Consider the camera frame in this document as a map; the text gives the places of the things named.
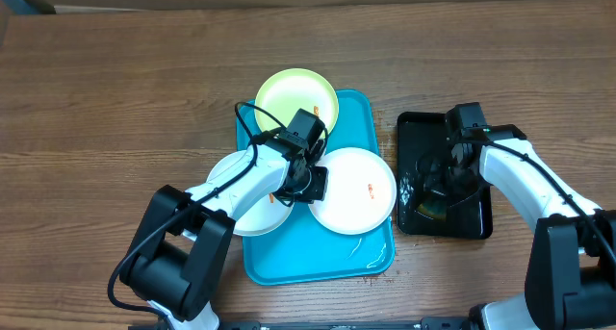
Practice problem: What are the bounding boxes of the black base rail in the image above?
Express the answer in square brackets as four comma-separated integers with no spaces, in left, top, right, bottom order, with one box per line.
[129,315,482,330]

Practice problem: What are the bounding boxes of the black water tray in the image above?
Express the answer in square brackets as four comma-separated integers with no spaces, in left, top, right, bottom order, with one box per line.
[397,112,493,240]

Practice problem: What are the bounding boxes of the blue plastic tray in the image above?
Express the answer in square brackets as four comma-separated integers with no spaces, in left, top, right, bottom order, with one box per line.
[243,89,395,286]

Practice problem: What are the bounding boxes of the light green plate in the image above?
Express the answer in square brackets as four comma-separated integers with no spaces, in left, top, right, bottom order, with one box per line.
[255,68,339,133]

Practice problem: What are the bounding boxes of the yellow green sponge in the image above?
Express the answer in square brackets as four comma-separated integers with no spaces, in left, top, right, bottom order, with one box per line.
[416,200,448,220]

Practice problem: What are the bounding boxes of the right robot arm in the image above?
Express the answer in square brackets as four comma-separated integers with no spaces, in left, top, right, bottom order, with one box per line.
[415,103,615,329]

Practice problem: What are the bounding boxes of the white plate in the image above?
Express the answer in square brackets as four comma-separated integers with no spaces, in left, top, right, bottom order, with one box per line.
[309,147,396,235]
[206,151,293,237]

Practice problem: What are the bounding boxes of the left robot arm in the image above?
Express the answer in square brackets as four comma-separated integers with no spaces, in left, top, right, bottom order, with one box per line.
[107,109,328,329]

